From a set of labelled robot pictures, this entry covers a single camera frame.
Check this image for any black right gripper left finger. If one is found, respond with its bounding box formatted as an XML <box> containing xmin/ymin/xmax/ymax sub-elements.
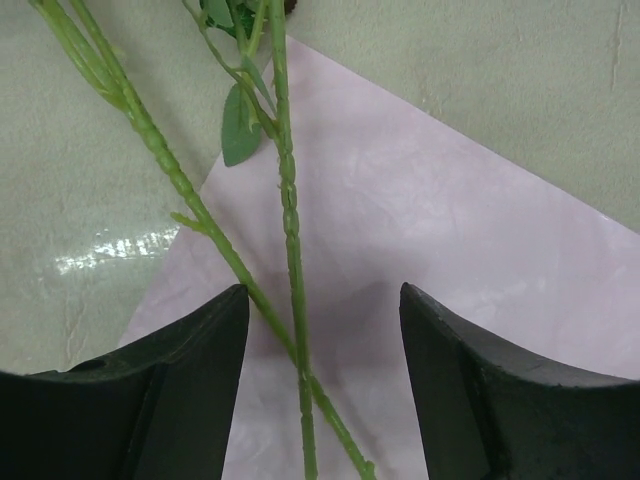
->
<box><xmin>1</xmin><ymin>285</ymin><xmax>249</xmax><ymax>479</ymax></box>

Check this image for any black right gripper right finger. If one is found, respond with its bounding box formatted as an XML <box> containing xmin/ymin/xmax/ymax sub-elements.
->
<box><xmin>399</xmin><ymin>283</ymin><xmax>639</xmax><ymax>480</ymax></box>

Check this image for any purple pink wrapping paper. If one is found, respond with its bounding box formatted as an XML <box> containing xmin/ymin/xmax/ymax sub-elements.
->
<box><xmin>117</xmin><ymin>35</ymin><xmax>640</xmax><ymax>480</ymax></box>

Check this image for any white flower stem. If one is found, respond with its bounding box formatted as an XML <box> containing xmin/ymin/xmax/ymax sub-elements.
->
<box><xmin>182</xmin><ymin>0</ymin><xmax>320</xmax><ymax>480</ymax></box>

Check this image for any pink flower stem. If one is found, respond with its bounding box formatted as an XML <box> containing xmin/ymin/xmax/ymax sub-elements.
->
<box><xmin>31</xmin><ymin>1</ymin><xmax>376</xmax><ymax>479</ymax></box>

